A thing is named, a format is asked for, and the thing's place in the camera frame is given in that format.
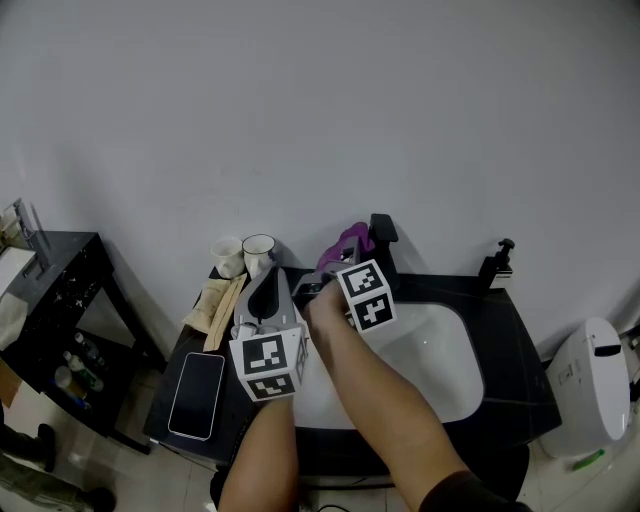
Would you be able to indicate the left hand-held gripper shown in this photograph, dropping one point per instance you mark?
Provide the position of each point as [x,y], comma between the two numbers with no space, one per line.
[267,362]

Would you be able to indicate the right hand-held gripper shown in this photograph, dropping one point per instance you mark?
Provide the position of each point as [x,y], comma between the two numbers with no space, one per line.
[367,300]

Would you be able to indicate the purple cloth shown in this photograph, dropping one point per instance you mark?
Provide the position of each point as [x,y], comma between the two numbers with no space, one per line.
[332,252]

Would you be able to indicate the black faucet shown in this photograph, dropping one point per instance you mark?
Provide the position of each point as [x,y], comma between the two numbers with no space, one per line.
[382,227]

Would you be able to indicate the person's right forearm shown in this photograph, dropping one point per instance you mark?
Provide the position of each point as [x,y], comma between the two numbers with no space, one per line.
[390,400]

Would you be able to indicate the person's left forearm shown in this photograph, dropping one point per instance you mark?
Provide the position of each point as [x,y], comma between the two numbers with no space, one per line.
[265,460]

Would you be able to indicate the person's right hand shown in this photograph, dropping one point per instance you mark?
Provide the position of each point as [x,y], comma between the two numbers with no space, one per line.
[327,307]

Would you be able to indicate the white mug with blue print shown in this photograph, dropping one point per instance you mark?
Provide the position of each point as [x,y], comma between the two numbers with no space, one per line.
[257,260]

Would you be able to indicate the brown kraft paper sleeve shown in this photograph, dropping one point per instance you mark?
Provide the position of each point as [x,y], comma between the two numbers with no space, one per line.
[225,315]

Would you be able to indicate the plain white mug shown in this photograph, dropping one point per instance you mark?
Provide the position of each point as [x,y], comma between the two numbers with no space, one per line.
[227,257]

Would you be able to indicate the beige packet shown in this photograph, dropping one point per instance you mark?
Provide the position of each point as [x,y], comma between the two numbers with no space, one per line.
[207,305]

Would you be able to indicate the smartphone with dark screen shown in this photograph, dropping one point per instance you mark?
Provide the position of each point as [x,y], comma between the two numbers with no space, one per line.
[196,395]

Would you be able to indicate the large white sink basin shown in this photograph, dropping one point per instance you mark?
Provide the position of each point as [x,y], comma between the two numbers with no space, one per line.
[435,360]

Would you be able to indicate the clear bottle with dark label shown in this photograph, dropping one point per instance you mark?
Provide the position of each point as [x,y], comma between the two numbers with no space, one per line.
[91,350]

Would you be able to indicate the black vanity cabinet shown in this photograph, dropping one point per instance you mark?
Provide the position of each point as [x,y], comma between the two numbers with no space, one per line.
[510,360]

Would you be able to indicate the black marble-top stand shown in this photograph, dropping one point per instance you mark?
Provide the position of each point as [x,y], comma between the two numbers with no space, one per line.
[75,270]

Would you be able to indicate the clear bottle with green label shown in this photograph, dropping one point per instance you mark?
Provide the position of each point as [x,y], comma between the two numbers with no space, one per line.
[85,372]

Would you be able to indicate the jar with yellow contents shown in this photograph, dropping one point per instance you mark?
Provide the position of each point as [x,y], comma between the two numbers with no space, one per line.
[70,382]

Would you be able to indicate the blue tube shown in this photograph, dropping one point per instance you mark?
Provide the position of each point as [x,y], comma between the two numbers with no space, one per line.
[75,397]

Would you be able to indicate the small white rectangular basin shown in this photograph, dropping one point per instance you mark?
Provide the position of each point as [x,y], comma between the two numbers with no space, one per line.
[15,267]

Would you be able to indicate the white towel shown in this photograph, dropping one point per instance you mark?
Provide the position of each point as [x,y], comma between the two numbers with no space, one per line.
[10,320]

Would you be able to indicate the person's black shirt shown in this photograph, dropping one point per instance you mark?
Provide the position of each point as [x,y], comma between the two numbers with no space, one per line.
[465,495]

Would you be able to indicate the green plastic brush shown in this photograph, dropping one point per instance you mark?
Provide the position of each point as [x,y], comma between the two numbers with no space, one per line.
[589,459]

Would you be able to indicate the black clamp mount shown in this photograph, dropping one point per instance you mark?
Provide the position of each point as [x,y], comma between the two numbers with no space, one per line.
[492,265]

